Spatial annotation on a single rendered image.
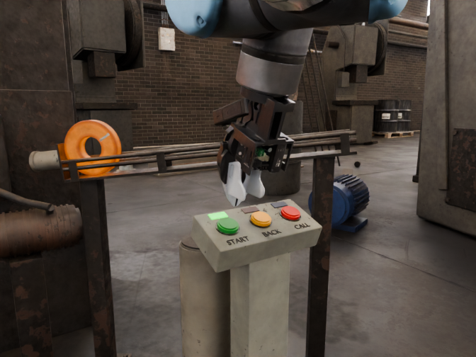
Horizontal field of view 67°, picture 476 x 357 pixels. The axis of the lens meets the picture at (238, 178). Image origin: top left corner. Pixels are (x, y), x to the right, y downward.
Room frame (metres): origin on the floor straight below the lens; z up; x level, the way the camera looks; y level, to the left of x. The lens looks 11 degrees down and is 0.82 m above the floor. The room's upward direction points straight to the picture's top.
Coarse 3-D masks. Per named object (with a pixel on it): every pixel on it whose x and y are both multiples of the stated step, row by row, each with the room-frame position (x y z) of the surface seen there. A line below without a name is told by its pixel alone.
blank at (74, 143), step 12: (84, 120) 1.00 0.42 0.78; (96, 120) 1.01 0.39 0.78; (72, 132) 1.01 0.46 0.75; (84, 132) 1.00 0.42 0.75; (96, 132) 1.00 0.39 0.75; (108, 132) 0.99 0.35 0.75; (72, 144) 1.01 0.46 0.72; (84, 144) 1.03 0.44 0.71; (108, 144) 0.99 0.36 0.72; (120, 144) 1.02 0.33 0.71; (72, 156) 1.01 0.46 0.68; (84, 156) 1.01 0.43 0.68; (108, 168) 1.00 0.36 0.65
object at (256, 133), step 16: (256, 96) 0.51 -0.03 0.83; (272, 96) 0.51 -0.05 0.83; (288, 96) 0.54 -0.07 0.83; (256, 112) 0.54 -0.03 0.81; (272, 112) 0.50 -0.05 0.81; (240, 128) 0.55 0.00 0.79; (256, 128) 0.54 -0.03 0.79; (272, 128) 0.52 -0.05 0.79; (240, 144) 0.56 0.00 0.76; (256, 144) 0.50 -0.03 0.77; (272, 144) 0.52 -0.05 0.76; (288, 144) 0.54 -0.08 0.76; (240, 160) 0.55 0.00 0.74; (256, 160) 0.53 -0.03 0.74; (272, 160) 0.54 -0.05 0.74; (288, 160) 0.55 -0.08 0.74
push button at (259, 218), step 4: (256, 212) 0.68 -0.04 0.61; (260, 212) 0.68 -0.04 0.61; (264, 212) 0.69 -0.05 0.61; (252, 216) 0.67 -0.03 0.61; (256, 216) 0.67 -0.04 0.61; (260, 216) 0.67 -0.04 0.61; (264, 216) 0.67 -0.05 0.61; (268, 216) 0.68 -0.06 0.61; (252, 220) 0.66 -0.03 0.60; (256, 220) 0.66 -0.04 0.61; (260, 220) 0.66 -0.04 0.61; (264, 220) 0.66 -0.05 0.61; (268, 220) 0.66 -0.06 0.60; (256, 224) 0.66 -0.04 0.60; (260, 224) 0.66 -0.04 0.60; (264, 224) 0.66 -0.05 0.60; (268, 224) 0.66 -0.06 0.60
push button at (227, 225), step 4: (220, 220) 0.63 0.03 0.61; (224, 220) 0.64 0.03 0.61; (228, 220) 0.64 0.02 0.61; (232, 220) 0.64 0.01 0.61; (220, 224) 0.62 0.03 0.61; (224, 224) 0.63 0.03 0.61; (228, 224) 0.63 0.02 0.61; (232, 224) 0.63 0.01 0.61; (236, 224) 0.63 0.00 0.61; (220, 228) 0.62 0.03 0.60; (224, 228) 0.62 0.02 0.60; (228, 228) 0.62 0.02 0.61; (232, 228) 0.62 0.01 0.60; (236, 228) 0.63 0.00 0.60; (224, 232) 0.62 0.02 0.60; (228, 232) 0.62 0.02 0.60; (232, 232) 0.62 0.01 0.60
